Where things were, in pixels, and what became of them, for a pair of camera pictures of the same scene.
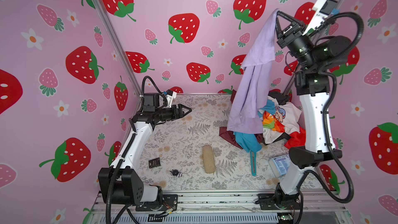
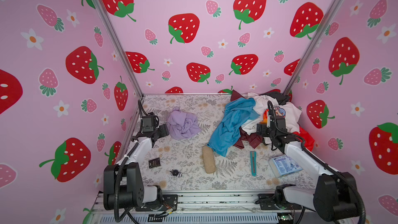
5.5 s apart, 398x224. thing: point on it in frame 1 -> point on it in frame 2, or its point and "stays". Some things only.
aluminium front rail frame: [232, 208] stays
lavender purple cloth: [245, 115] -> [182, 125]
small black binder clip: [175, 172] stays
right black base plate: [268, 201] stays
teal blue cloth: [252, 142] -> [237, 112]
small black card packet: [154, 163] stays
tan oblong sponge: [210, 166] stays
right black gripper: [292, 38] -> [264, 128]
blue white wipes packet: [280, 165] stays
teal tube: [253, 163] stays
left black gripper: [179, 112] -> [163, 130]
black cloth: [281, 98] stays
